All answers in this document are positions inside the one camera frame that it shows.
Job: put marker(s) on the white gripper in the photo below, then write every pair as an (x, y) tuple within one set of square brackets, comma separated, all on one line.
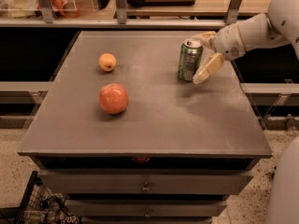
[(226, 43)]

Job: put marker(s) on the green soda can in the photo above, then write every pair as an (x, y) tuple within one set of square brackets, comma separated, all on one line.
[(190, 56)]

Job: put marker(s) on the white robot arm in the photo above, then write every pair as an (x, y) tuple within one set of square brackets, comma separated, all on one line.
[(277, 27)]

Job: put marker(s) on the small orange fruit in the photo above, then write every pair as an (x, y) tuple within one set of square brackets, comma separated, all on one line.
[(107, 62)]

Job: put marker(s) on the red apple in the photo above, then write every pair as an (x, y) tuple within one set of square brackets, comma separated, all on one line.
[(113, 98)]

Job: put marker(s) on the grey drawer cabinet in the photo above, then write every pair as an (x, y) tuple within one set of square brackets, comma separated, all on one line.
[(173, 156)]

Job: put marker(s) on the clear plastic box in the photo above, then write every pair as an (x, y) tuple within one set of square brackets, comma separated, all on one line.
[(30, 8)]

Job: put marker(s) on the metal shelf rail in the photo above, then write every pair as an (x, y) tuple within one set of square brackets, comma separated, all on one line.
[(113, 24)]

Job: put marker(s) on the black wire basket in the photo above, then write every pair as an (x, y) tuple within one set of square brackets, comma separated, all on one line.
[(39, 205)]

